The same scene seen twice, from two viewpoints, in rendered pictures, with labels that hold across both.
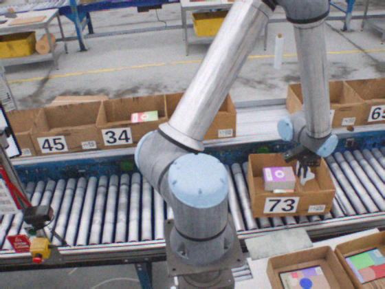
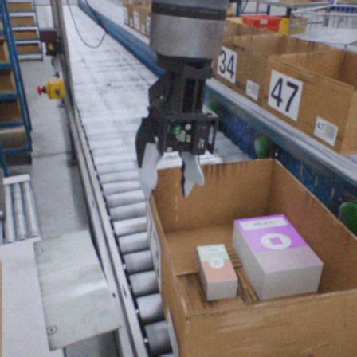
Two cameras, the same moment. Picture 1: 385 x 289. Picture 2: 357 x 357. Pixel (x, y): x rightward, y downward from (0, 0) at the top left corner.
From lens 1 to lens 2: 1.58 m
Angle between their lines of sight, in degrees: 61
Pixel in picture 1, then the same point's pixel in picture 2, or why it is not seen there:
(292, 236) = (90, 302)
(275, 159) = (303, 210)
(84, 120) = not seen: hidden behind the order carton
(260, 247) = (64, 251)
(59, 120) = not seen: hidden behind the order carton
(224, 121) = (330, 100)
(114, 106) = (288, 50)
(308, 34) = not seen: outside the picture
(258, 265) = (17, 252)
